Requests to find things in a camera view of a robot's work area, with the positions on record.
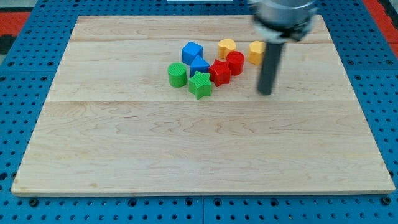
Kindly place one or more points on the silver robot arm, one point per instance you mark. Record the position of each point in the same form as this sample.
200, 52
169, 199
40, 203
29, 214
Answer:
280, 21

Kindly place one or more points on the green star block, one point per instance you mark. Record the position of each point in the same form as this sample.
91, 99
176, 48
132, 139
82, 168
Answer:
200, 85

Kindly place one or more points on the red star block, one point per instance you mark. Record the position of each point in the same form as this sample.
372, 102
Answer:
219, 72

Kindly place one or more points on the green cylinder block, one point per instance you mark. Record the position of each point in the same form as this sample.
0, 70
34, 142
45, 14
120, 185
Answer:
177, 73

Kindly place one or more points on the blue triangle block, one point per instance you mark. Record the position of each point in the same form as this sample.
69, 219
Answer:
199, 64

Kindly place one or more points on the blue cube block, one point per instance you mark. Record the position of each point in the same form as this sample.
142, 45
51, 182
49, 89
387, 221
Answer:
190, 51

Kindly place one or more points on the red cylinder block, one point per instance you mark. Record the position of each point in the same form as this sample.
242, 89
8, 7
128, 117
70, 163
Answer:
235, 61

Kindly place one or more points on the yellow heart block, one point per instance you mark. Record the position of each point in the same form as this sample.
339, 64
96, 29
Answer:
225, 46

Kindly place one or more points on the yellow pentagon block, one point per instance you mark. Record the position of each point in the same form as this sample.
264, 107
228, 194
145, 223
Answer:
256, 52

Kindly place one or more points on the wooden board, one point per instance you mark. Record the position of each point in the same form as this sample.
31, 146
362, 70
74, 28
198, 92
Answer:
112, 125

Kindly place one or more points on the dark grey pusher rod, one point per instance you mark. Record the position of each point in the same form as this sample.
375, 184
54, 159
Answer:
270, 64

